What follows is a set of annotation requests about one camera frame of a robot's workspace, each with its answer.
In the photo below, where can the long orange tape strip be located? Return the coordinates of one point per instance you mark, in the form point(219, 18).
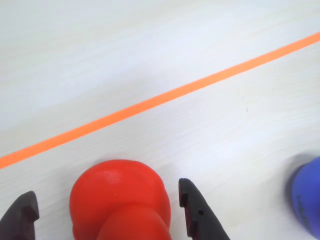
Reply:
point(160, 98)

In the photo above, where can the red rubber duck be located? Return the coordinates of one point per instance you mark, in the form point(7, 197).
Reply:
point(120, 200)

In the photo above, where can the blue rubber duck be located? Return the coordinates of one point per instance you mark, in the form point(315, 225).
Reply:
point(307, 195)

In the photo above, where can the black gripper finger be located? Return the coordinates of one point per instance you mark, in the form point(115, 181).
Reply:
point(202, 217)
point(20, 217)

